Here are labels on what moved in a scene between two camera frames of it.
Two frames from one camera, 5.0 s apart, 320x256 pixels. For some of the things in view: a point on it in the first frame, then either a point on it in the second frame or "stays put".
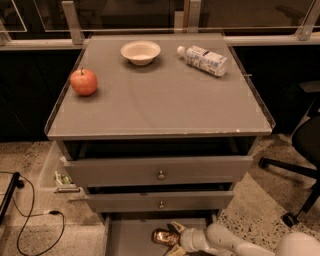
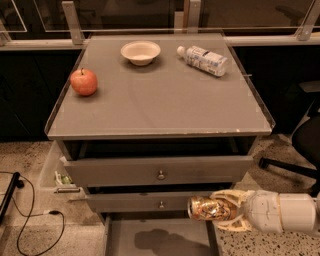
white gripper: x=186 y=239 -> x=262 y=211
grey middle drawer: x=163 y=201 stays put
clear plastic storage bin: x=57 y=179 stays put
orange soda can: x=165 y=236 -> x=211 y=208
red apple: x=84 y=81 stays put
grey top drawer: x=157 y=171 stays put
